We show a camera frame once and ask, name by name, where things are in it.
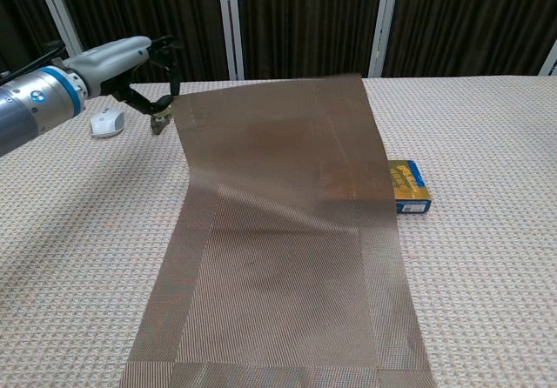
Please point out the white computer mouse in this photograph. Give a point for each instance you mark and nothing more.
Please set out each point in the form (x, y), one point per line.
(106, 122)

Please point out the brown woven placemat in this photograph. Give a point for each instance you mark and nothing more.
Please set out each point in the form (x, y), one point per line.
(283, 240)

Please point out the green correction tape dispenser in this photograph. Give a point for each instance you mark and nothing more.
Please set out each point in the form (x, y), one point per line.
(159, 122)

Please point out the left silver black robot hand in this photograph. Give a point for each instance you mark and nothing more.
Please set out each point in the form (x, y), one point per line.
(113, 64)

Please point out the beige woven tablecloth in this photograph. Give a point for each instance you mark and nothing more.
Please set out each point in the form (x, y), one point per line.
(478, 188)

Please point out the dark pleated curtain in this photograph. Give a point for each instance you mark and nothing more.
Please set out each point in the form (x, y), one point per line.
(313, 18)

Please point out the blue gold card box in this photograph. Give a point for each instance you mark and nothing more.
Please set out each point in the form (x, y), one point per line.
(411, 188)

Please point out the white metal frame post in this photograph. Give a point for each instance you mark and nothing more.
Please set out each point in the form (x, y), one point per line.
(56, 9)
(230, 27)
(549, 62)
(383, 27)

